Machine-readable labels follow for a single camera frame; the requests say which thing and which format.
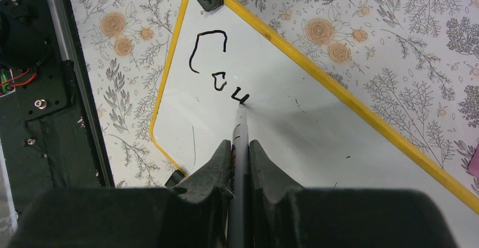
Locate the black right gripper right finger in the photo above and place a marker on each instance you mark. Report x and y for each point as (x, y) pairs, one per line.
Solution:
(286, 214)

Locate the floral table mat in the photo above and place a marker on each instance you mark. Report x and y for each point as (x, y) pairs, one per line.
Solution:
(413, 62)

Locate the yellow framed whiteboard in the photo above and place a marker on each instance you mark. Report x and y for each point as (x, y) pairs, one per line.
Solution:
(310, 125)

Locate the black mounting base plate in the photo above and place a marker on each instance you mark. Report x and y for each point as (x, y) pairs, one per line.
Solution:
(50, 134)

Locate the white marker pen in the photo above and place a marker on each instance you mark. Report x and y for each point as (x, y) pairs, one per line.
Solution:
(237, 235)

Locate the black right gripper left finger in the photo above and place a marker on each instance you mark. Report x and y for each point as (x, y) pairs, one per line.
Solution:
(190, 214)

